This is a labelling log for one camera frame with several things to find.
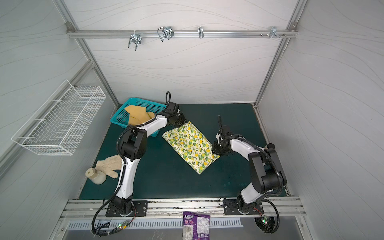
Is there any right base cable bundle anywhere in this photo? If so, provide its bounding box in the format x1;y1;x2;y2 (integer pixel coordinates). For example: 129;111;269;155
254;199;280;234

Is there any tan yellow skirt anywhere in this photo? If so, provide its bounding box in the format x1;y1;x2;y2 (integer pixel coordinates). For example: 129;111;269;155
125;105;155;126

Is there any aluminium front rail frame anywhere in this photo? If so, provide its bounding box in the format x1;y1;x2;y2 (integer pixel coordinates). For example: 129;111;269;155
59;197;307;221

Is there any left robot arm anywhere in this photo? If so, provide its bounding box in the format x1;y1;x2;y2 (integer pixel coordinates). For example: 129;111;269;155
110;102;187;216

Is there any purple snack bag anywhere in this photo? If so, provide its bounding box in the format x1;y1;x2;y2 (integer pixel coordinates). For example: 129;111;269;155
182;212;211;240

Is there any base cable bundle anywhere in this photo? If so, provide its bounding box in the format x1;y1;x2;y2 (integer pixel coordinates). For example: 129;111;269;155
254;199;280;234
90;194;137;238

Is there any beige knit glove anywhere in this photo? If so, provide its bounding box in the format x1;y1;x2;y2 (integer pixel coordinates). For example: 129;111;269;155
95;155;123;179

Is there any small metal hook clamp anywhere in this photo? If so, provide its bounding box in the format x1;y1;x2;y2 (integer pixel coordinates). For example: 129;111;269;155
198;27;204;39

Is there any cream bottle left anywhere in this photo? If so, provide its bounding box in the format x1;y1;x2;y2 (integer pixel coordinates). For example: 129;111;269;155
85;168;107;185

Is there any teal plastic basket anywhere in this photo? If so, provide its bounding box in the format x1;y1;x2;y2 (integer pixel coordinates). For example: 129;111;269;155
111;98;166;129

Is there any metal bracket right end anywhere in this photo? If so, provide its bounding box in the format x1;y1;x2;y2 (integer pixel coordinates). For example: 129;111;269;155
260;27;287;39

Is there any lemon print skirt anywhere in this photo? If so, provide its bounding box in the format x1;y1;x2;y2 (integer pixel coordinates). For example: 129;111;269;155
162;121;220;175

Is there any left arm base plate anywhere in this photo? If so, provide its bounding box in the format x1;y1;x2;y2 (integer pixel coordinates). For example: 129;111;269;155
105;199;148;218

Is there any tan bottle black cap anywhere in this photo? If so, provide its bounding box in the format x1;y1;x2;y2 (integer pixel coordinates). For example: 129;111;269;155
267;143;276;149

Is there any white wire basket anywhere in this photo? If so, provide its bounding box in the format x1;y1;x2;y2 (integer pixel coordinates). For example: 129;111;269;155
11;80;106;156

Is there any metal u-bolt clamp left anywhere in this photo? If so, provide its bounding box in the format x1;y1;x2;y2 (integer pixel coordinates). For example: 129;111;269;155
128;33;142;51

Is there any aluminium crossbar rail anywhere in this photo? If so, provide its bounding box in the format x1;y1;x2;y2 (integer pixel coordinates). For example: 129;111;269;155
67;29;299;39

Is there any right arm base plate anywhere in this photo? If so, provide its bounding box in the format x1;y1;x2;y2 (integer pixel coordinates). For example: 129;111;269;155
219;198;264;216

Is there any metal u-bolt clamp middle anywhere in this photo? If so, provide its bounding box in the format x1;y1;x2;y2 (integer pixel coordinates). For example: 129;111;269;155
157;26;175;42

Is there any metal u-bolt clamp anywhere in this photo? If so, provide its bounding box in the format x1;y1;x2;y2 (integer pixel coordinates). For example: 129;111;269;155
157;26;175;42
128;33;142;51

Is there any left base cable bundle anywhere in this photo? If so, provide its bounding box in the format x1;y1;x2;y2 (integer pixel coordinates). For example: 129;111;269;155
90;194;137;238

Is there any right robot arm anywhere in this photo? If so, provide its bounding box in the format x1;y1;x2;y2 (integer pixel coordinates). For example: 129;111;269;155
213;126;287;214

